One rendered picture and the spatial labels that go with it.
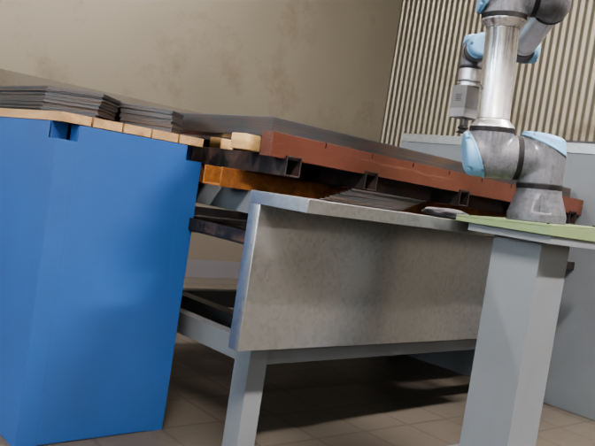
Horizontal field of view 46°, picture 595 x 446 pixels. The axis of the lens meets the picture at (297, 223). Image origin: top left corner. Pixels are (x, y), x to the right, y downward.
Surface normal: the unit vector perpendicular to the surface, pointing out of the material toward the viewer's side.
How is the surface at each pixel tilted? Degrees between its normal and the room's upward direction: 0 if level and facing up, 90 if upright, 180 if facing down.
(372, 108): 90
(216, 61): 90
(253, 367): 90
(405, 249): 90
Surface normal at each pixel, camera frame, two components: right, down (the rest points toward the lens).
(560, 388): -0.73, -0.08
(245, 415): 0.66, 0.14
